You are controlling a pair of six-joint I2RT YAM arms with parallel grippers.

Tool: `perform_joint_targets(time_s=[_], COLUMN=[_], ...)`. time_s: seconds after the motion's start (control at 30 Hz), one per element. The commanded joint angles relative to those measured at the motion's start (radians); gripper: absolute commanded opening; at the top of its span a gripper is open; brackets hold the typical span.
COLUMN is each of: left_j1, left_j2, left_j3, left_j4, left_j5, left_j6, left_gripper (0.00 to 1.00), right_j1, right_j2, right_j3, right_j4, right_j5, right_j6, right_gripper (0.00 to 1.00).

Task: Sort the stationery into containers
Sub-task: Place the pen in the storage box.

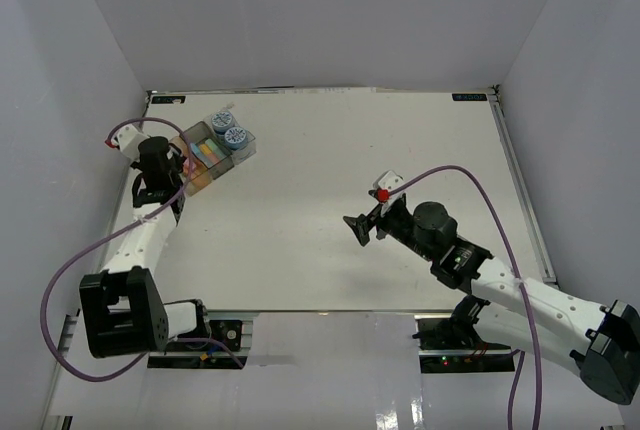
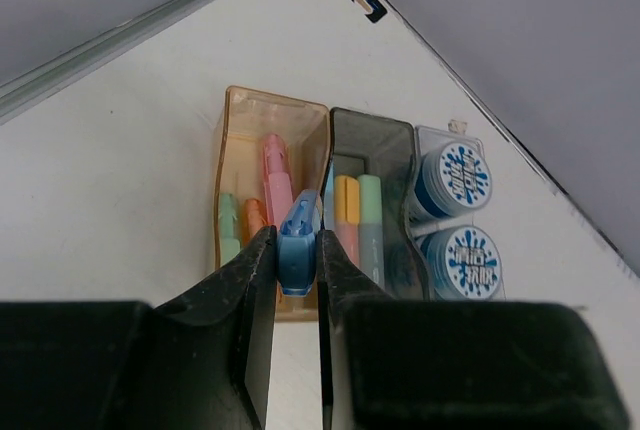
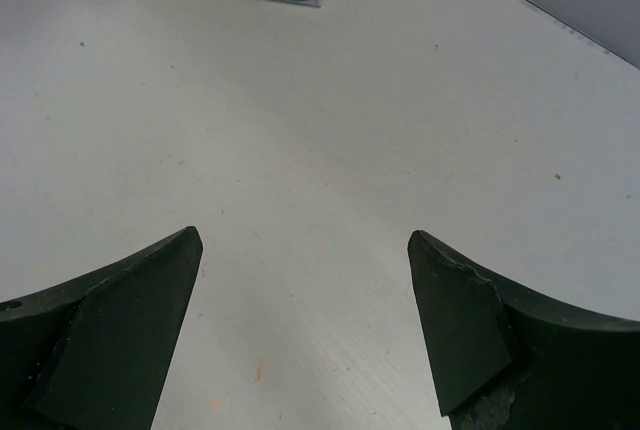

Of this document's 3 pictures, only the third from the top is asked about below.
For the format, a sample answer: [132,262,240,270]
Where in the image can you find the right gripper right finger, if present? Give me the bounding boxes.
[408,230,639,429]

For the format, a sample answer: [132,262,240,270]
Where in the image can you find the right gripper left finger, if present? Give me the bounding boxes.
[1,226,203,429]

